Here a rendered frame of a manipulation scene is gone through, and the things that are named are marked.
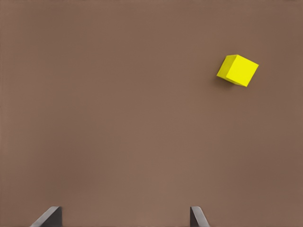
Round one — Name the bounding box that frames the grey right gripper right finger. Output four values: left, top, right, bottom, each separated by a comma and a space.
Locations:
190, 206, 210, 227

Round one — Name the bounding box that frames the yellow cube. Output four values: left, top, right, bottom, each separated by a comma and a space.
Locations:
216, 54, 259, 87

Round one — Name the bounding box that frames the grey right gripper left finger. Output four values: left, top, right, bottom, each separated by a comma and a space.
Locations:
29, 206, 63, 227

